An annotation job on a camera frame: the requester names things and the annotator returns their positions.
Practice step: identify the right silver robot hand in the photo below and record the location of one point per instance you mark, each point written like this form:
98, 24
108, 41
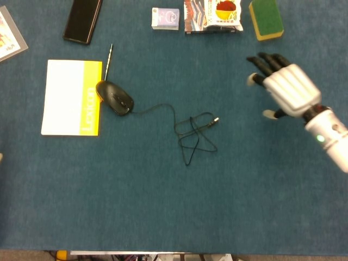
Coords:
291, 87

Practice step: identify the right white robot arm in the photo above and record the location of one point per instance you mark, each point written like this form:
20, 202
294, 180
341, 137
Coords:
330, 130

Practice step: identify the green and yellow sponge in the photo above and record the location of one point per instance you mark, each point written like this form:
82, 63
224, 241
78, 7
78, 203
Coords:
266, 19

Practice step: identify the white snack packet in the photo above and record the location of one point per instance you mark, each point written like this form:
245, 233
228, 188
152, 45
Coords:
223, 15

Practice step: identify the small purple card box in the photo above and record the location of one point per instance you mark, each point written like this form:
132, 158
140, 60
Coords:
166, 18

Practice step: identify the black pen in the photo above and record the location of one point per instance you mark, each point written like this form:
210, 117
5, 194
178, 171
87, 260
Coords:
108, 62

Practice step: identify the black smartphone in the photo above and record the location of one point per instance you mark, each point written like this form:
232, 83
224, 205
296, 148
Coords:
83, 20

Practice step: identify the white and yellow Lexicon notebook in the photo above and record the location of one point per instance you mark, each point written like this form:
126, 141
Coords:
72, 98

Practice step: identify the magazine at left edge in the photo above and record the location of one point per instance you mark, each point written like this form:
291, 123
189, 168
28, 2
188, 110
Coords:
8, 36

